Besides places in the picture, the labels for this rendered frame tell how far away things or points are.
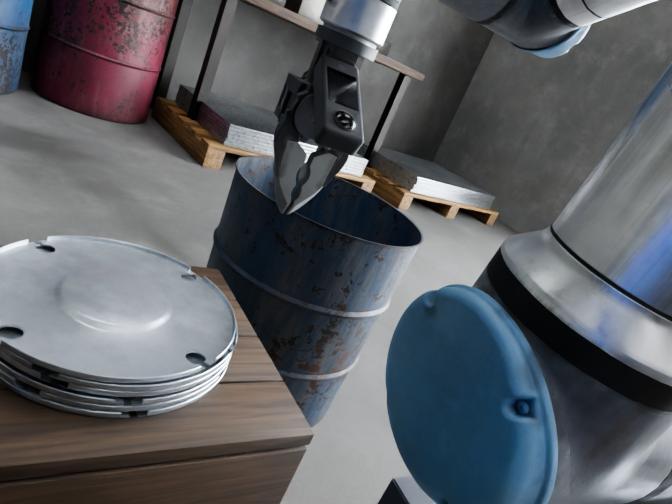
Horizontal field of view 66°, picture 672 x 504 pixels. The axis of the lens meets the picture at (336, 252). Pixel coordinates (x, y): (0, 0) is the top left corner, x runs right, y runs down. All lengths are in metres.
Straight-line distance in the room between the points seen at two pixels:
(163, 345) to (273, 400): 0.15
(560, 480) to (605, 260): 0.10
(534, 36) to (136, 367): 0.51
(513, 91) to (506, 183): 0.83
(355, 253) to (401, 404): 0.63
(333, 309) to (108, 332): 0.48
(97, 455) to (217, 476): 0.14
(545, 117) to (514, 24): 4.33
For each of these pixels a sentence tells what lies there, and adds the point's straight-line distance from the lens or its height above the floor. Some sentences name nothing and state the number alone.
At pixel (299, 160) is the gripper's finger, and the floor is 0.62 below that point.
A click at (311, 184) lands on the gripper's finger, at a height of 0.60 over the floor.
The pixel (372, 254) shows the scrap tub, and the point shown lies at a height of 0.46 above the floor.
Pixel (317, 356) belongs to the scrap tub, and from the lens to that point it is 1.03.
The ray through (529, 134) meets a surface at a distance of 4.91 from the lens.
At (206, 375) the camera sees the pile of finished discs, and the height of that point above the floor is 0.39.
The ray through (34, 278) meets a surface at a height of 0.39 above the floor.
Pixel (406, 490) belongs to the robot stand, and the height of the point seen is 0.45.
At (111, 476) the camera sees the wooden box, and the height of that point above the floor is 0.32.
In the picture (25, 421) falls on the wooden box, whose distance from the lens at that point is 0.56.
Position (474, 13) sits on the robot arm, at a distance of 0.55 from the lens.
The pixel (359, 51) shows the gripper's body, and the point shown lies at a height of 0.76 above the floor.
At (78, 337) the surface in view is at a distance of 0.59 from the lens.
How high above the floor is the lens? 0.74
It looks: 20 degrees down
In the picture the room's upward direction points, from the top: 24 degrees clockwise
